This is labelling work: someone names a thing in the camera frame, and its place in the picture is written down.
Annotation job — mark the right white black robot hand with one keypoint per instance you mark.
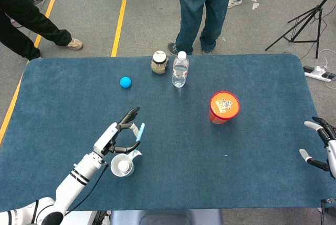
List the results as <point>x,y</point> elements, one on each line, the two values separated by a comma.
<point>332,154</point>

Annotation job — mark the person in blue jeans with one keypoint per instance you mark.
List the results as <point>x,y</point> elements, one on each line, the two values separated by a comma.
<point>191,12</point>

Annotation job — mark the clear plastic water bottle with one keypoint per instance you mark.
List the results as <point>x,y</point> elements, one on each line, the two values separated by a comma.
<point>180,75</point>

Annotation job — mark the white power strip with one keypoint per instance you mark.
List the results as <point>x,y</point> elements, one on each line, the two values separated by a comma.
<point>316,72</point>

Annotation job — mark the person in black clothes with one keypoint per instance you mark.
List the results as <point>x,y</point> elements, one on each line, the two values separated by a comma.
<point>23,17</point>

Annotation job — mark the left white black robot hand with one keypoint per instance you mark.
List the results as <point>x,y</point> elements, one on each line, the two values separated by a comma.
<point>106,137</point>

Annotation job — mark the glass jar white lid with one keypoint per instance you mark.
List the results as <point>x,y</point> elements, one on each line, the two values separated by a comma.
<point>159,64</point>

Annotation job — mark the black metal stand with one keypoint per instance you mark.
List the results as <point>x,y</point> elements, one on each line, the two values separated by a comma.
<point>323,212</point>

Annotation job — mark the white robot base panel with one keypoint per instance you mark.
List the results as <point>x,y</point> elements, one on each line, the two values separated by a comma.
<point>81,218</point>

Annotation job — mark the white crumpled tissue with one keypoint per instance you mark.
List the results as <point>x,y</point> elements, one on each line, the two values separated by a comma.
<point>255,5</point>

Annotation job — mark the light blue toothbrush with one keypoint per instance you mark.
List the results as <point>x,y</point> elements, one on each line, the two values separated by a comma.
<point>140,133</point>

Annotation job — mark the black tripod stand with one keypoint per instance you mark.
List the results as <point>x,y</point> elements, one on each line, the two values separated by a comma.
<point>318,20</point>

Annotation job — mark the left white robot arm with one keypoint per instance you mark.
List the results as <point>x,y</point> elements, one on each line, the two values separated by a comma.
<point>76,180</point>

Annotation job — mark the orange tub with red rim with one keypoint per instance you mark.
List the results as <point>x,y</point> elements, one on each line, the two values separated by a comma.
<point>224,105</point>

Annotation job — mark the blue table cloth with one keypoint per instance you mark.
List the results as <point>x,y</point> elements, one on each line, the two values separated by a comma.
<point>183,143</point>

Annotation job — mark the blue foam ball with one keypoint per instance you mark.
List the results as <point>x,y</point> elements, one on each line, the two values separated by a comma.
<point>125,82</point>

